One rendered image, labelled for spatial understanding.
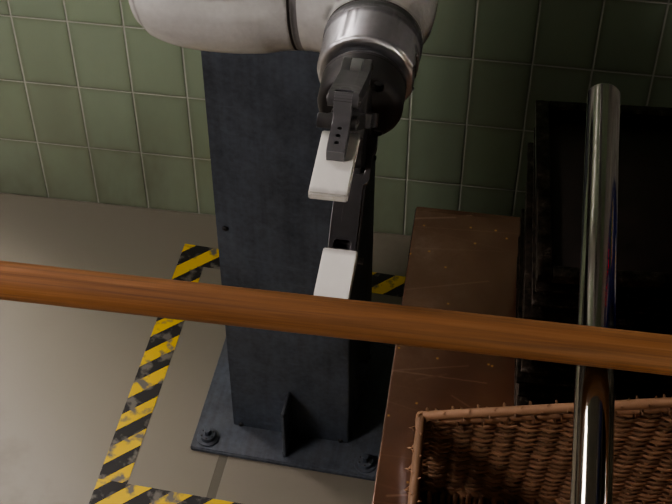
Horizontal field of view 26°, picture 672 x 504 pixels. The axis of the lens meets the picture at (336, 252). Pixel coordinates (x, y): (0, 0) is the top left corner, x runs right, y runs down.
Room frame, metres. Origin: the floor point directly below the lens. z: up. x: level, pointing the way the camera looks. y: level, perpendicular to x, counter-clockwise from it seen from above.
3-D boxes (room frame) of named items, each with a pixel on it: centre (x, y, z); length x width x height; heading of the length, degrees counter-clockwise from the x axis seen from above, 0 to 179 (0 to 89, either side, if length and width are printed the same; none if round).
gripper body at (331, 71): (0.93, -0.02, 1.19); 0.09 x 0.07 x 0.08; 171
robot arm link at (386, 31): (1.00, -0.03, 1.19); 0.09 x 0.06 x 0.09; 81
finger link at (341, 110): (0.83, 0.00, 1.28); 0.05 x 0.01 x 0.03; 171
